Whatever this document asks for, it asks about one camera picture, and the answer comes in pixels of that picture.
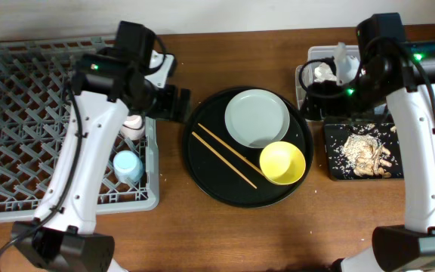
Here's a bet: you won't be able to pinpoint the pink cup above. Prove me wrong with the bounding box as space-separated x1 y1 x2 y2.
120 115 145 141

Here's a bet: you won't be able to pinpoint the food scraps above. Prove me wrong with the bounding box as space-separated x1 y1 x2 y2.
332 122 398 179

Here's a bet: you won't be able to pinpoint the grey plate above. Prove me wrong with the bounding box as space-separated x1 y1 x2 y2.
224 88 291 149

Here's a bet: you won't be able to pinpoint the blue cup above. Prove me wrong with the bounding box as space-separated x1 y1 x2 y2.
113 150 144 185

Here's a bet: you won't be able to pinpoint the yellow bowl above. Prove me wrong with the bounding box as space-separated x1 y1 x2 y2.
259 141 307 186

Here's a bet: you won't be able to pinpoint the white paper waste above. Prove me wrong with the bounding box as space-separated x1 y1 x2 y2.
313 63 337 82

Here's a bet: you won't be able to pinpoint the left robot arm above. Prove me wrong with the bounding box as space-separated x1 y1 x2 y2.
10 21 190 271

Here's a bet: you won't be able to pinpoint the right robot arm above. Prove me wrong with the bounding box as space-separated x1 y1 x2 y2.
301 13 435 272

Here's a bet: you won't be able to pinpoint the grey dishwasher rack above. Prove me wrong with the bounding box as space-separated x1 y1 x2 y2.
0 33 161 227

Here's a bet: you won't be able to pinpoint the upper wooden chopstick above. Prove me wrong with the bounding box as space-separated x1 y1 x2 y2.
198 123 264 176

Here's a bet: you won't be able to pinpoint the wooden chopstick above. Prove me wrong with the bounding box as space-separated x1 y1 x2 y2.
198 123 264 176
191 131 257 189

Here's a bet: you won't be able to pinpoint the lower wooden chopstick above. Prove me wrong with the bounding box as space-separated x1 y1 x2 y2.
191 131 257 189

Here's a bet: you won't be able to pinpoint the black rectangular tray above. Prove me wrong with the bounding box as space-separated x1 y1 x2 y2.
322 113 406 181

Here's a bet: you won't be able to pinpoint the clear plastic bin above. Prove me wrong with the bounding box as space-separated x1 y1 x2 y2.
295 45 392 122

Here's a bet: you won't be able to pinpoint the round black tray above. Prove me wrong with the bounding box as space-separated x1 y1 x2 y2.
182 86 306 208

